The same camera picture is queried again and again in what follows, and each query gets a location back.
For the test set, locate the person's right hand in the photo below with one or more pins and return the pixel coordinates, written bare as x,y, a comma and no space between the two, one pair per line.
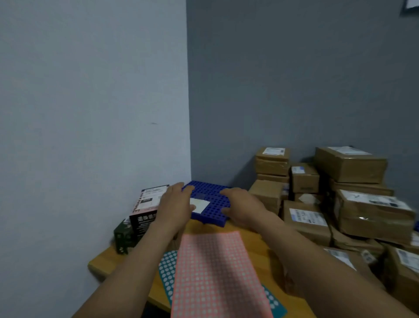
245,209

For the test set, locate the person's left hand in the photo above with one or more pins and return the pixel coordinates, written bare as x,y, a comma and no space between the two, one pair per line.
175,209

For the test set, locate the black and pink box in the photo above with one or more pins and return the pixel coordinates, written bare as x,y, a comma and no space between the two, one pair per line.
144,222

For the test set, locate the dark green box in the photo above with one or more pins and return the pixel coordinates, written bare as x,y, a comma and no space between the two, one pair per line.
122,239

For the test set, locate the teal sticker sheet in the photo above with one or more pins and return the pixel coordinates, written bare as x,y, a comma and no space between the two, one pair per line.
167,272

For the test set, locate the pink dot sticker sheet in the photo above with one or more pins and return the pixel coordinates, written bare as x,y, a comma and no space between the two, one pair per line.
216,278

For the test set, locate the pile of brown parcels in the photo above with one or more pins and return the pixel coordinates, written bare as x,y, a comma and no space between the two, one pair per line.
350,167

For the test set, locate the box of stack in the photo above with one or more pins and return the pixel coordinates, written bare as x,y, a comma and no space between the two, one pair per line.
360,262

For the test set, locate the person's right forearm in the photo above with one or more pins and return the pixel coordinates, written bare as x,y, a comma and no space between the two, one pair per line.
327,275

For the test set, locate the person's left forearm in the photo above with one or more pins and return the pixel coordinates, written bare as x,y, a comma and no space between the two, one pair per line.
131,278

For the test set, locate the white paper note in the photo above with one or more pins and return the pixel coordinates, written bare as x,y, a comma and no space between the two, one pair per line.
201,204

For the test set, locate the blue plastic grid pallet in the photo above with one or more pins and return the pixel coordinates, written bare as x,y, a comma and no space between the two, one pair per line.
209,193

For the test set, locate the white paper on wall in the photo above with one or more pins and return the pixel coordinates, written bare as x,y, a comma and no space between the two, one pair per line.
413,3

